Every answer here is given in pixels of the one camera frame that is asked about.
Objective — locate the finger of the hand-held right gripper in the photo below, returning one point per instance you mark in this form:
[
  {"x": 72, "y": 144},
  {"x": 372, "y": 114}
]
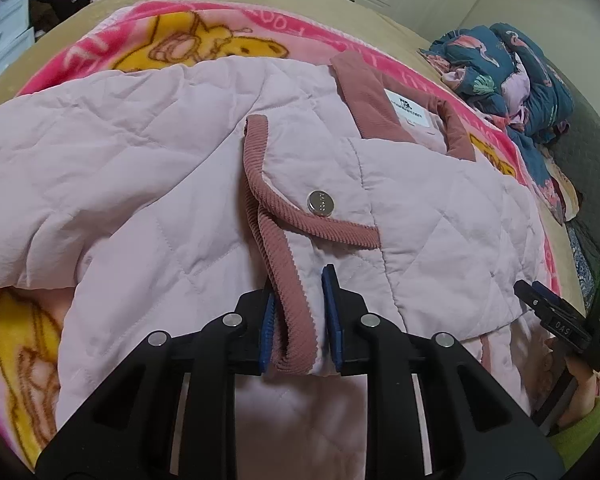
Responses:
[{"x": 535, "y": 297}]

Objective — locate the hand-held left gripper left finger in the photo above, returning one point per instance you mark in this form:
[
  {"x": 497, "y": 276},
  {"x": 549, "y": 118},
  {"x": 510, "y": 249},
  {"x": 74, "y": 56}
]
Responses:
[{"x": 266, "y": 332}]

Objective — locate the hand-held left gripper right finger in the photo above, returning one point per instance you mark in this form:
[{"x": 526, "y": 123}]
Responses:
[{"x": 330, "y": 320}]

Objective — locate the pink quilted jacket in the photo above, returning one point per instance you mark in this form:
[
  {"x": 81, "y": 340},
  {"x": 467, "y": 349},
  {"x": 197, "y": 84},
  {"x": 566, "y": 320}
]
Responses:
[{"x": 155, "y": 160}]

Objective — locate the person's right forearm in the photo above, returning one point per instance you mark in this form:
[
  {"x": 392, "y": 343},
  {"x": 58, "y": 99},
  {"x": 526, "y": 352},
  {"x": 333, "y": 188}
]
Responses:
[{"x": 577, "y": 430}]

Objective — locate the dark clothes pile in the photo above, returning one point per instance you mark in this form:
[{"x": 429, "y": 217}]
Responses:
[{"x": 55, "y": 15}]

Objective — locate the person's right hand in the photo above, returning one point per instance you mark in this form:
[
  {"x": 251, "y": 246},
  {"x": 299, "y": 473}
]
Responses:
[{"x": 587, "y": 385}]

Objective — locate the blue white patterned pillow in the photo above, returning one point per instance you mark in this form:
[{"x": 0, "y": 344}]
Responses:
[{"x": 585, "y": 265}]

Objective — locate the grey padded headboard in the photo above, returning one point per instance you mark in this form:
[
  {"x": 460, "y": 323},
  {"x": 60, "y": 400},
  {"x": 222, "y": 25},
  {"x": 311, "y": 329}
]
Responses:
[{"x": 595, "y": 170}]

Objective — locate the blue floral quilt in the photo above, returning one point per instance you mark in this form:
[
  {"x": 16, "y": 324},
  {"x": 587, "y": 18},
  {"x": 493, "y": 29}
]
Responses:
[{"x": 535, "y": 90}]

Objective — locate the pink cartoon printed blanket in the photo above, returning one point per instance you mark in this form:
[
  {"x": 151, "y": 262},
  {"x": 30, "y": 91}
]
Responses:
[{"x": 180, "y": 20}]

